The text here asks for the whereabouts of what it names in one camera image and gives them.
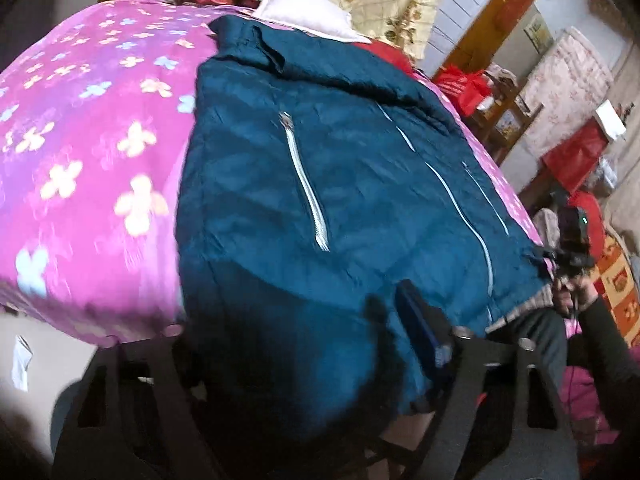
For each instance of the white pillow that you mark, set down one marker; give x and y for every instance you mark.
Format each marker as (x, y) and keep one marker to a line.
(320, 18)

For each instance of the red shopping bag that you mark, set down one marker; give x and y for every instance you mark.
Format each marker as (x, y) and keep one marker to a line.
(464, 90)

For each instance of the person's right hand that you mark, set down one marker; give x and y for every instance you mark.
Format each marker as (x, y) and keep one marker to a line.
(573, 295)

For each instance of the wooden shelf rack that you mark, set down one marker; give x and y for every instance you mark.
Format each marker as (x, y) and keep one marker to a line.
(502, 123)

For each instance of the teal quilted down jacket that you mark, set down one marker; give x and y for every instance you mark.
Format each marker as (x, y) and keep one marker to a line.
(318, 178)

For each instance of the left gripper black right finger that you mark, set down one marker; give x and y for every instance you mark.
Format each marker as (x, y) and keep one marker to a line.
(497, 413)

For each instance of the red ruffled cushion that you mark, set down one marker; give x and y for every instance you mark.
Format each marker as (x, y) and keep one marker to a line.
(388, 53)

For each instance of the pink floral bed sheet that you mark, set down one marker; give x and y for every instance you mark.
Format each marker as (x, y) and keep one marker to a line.
(96, 121)

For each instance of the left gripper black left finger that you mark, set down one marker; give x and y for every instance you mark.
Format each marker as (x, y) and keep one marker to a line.
(132, 416)

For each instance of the red hanging cloth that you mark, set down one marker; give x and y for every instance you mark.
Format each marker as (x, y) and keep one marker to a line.
(575, 158)

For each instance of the pink floral curtain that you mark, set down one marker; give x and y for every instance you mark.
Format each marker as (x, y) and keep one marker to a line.
(567, 85)

